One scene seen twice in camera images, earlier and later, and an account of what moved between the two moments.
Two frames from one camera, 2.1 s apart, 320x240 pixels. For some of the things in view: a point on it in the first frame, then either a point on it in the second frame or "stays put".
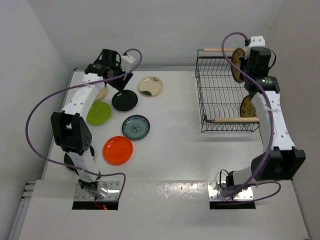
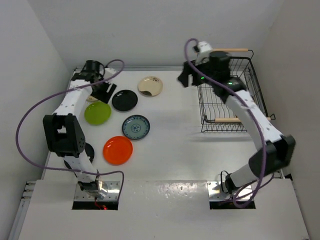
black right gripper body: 244,67 → 197,78
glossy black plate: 124,100 stays put
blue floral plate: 135,127 stays put
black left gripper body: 118,82 → 99,92
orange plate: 117,150 stays put
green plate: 99,113 stays put
